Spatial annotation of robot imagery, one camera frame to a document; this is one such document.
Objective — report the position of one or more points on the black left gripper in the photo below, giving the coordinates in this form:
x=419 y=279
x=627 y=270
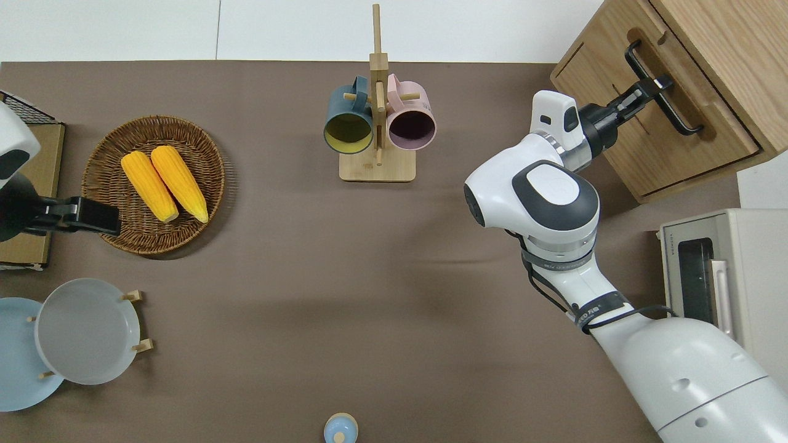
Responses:
x=21 y=212

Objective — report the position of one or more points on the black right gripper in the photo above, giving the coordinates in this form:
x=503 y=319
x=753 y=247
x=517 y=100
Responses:
x=598 y=126

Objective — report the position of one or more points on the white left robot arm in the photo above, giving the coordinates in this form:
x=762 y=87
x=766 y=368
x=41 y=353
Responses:
x=18 y=132

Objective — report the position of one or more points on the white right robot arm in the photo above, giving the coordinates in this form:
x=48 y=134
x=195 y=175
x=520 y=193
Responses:
x=677 y=369

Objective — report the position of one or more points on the yellow corn cob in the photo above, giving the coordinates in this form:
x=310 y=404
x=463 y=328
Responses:
x=148 y=187
x=181 y=181

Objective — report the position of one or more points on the cardboard box with mesh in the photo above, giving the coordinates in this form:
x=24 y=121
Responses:
x=52 y=160

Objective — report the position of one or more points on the round wicker basket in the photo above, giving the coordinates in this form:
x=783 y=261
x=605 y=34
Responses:
x=117 y=141

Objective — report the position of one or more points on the wooden cabinet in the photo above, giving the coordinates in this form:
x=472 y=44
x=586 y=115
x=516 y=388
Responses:
x=739 y=49

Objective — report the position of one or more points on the grey plate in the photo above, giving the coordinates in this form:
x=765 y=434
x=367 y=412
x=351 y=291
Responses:
x=86 y=332

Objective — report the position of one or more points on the wooden plate rack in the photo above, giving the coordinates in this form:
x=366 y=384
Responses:
x=143 y=346

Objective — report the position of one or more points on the light blue plate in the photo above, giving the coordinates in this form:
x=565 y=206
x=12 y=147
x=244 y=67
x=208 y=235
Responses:
x=15 y=369

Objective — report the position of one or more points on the brown table mat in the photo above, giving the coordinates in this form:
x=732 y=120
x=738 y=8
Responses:
x=277 y=277

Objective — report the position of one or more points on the cream toaster oven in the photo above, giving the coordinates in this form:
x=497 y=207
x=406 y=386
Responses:
x=757 y=277

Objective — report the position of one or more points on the pink mug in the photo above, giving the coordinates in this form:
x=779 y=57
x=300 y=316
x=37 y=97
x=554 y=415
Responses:
x=418 y=101

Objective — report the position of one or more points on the blue mug yellow inside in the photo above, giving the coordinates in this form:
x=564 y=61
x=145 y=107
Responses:
x=341 y=101

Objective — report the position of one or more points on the wooden mug tree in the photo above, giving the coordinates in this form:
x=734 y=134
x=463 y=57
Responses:
x=377 y=169

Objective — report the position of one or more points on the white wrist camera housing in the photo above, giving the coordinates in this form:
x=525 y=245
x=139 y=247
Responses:
x=551 y=104

